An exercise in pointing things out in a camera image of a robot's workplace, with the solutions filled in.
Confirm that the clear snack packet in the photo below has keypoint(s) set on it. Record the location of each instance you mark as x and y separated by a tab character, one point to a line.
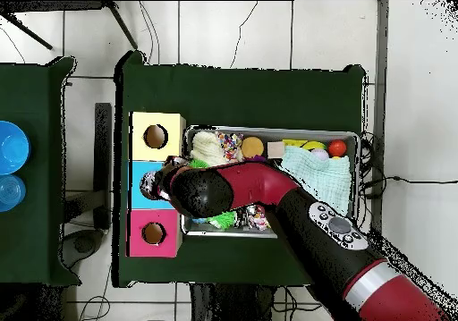
148	185

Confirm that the cream waffle cloth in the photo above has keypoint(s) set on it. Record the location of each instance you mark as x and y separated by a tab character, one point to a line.
207	149

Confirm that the mint green waffle cloth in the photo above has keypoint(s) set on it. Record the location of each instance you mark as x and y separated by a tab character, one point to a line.
322	178

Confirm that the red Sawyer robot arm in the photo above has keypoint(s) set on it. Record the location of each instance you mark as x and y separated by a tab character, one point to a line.
322	235

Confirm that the wooden three-hole sorting box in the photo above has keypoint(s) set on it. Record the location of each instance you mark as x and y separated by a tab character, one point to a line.
139	149

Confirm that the multicolour print fabric bundle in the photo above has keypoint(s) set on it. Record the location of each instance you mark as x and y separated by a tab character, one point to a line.
258	220
230	145

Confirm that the black standing panel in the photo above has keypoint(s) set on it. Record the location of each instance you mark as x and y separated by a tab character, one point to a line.
103	138

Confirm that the green spiky puffer ball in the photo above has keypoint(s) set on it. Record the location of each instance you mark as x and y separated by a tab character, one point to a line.
222	220

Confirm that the orange round foam disc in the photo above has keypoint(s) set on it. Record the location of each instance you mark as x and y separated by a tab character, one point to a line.
252	147

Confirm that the dark green table cloth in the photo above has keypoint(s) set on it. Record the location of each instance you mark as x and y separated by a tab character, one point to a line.
35	228
232	95

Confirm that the plain wooden cube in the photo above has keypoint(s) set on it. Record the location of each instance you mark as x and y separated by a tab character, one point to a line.
276	149

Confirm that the dark grey stand foot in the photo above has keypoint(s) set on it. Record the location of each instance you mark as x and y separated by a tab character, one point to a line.
82	244

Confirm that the black tripod stand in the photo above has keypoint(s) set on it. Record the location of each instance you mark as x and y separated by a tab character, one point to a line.
123	27

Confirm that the blue plastic bowl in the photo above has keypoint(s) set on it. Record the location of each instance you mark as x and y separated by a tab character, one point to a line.
12	147

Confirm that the clear blue plastic cup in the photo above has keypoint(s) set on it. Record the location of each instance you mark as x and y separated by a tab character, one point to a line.
10	192

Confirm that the orange plastic ball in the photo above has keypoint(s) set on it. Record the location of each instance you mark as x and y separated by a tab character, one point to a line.
337	148

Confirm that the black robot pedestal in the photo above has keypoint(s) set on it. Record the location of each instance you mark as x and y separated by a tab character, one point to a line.
229	306

